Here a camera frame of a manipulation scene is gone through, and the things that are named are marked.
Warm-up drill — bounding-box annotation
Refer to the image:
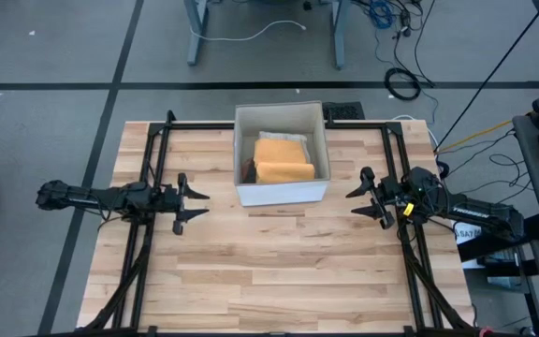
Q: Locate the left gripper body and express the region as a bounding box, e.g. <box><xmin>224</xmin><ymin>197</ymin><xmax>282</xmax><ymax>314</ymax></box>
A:
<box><xmin>156</xmin><ymin>172</ymin><xmax>191</xmax><ymax>236</ymax></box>

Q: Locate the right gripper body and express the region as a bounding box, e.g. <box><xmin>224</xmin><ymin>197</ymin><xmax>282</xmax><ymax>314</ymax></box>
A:
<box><xmin>370</xmin><ymin>166</ymin><xmax>421</xmax><ymax>230</ymax></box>

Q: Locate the grey waffle towel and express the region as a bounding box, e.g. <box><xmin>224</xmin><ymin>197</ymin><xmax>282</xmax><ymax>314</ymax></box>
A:
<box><xmin>240</xmin><ymin>157</ymin><xmax>257</xmax><ymax>183</ymax></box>

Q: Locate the beige fabric storage box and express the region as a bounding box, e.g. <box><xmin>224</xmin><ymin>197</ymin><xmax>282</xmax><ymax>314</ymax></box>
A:
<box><xmin>233</xmin><ymin>101</ymin><xmax>331</xmax><ymax>208</ymax></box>

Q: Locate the white checked towel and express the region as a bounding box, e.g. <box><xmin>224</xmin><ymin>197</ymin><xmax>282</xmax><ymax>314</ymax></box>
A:
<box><xmin>257</xmin><ymin>130</ymin><xmax>312</xmax><ymax>163</ymax></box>

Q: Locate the yellow towel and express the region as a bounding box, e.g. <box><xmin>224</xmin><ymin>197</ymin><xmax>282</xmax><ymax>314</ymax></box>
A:
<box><xmin>253</xmin><ymin>138</ymin><xmax>316</xmax><ymax>184</ymax></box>

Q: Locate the black perforated floor grate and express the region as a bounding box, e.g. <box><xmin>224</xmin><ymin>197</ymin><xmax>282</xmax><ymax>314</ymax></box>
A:
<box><xmin>323</xmin><ymin>101</ymin><xmax>366</xmax><ymax>121</ymax></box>

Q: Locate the white printed paper sheet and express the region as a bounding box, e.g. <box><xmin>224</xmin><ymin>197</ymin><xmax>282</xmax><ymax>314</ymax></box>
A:
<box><xmin>454</xmin><ymin>223</ymin><xmax>485</xmax><ymax>245</ymax></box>

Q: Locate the black side table beam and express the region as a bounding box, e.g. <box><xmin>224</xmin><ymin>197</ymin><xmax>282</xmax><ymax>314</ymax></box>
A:
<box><xmin>456</xmin><ymin>212</ymin><xmax>539</xmax><ymax>263</ymax></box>

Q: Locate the black slanted pole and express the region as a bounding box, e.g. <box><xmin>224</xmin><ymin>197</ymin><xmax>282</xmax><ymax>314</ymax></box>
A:
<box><xmin>432</xmin><ymin>0</ymin><xmax>539</xmax><ymax>154</ymax></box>

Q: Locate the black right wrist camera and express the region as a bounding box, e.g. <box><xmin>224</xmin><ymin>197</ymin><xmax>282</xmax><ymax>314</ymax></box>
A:
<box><xmin>381</xmin><ymin>180</ymin><xmax>404</xmax><ymax>207</ymax></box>

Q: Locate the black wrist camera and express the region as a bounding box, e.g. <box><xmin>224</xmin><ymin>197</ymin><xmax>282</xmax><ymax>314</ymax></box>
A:
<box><xmin>156</xmin><ymin>185</ymin><xmax>180</xmax><ymax>212</ymax></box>
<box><xmin>381</xmin><ymin>180</ymin><xmax>404</xmax><ymax>207</ymax></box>

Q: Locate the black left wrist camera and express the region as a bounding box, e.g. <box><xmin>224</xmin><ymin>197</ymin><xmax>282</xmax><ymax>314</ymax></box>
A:
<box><xmin>156</xmin><ymin>185</ymin><xmax>180</xmax><ymax>212</ymax></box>

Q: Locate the black metal table frame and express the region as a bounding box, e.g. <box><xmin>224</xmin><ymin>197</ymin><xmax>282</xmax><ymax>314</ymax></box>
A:
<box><xmin>80</xmin><ymin>110</ymin><xmax>479</xmax><ymax>337</ymax></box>

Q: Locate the coiled black cable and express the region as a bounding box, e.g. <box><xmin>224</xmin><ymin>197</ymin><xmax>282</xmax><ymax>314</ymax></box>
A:
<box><xmin>384</xmin><ymin>67</ymin><xmax>423</xmax><ymax>102</ymax></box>

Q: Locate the yellow cable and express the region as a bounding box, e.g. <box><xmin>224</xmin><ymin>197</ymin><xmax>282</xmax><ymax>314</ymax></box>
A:
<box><xmin>437</xmin><ymin>95</ymin><xmax>539</xmax><ymax>154</ymax></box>

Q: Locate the grey desk frame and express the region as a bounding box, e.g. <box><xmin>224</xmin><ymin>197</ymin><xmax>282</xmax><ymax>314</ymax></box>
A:
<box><xmin>183</xmin><ymin>0</ymin><xmax>353</xmax><ymax>70</ymax></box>

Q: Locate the white floor cable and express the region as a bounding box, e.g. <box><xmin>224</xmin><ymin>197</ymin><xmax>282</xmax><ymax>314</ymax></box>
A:
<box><xmin>189</xmin><ymin>19</ymin><xmax>307</xmax><ymax>42</ymax></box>

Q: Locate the blue cable bundle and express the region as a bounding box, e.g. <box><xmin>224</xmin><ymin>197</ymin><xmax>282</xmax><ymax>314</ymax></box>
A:
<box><xmin>366</xmin><ymin>0</ymin><xmax>395</xmax><ymax>30</ymax></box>

